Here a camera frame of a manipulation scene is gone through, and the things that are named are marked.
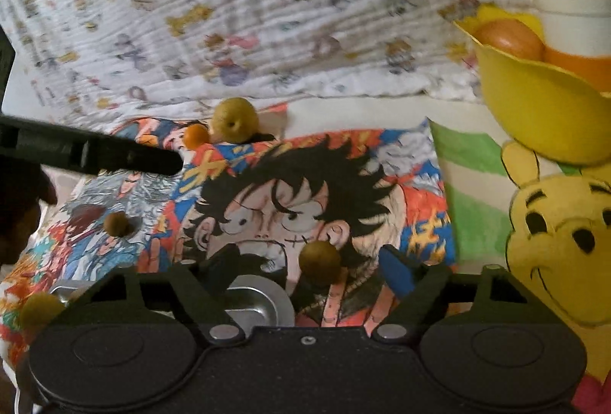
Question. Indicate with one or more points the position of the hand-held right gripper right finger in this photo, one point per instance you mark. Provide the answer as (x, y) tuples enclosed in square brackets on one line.
[(398, 271)]

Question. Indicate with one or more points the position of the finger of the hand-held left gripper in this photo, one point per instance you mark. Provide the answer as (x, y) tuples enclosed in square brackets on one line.
[(95, 151)]

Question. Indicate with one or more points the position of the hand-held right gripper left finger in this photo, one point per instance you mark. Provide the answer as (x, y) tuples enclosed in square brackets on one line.
[(224, 262)]

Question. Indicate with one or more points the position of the grey metal tray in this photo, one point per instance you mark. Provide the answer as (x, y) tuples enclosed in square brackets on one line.
[(257, 304)]

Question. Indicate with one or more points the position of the small brown longan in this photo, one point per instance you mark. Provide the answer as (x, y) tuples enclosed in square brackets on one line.
[(320, 262), (40, 306), (117, 223)]

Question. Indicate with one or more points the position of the small orange kumquat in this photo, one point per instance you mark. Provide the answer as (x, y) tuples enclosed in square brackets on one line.
[(196, 136)]

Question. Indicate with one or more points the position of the yellow green pear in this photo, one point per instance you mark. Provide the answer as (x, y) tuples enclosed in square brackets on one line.
[(234, 120)]

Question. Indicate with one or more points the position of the black-haired manga character poster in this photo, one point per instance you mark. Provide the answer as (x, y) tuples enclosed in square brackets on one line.
[(286, 204)]

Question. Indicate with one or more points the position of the Winnie the Pooh cloth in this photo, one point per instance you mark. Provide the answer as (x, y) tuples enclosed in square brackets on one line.
[(549, 228)]

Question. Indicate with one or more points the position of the white printed blanket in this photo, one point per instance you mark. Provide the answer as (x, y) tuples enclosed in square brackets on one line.
[(238, 13)]

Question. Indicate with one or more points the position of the yellow plastic bowl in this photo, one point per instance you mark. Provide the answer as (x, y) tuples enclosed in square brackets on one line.
[(534, 108)]

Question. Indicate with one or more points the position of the orange in yellow bowl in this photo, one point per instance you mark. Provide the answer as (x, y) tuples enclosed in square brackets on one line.
[(510, 39)]

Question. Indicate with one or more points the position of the white and orange cup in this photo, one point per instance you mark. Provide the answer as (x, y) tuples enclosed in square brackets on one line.
[(573, 13)]

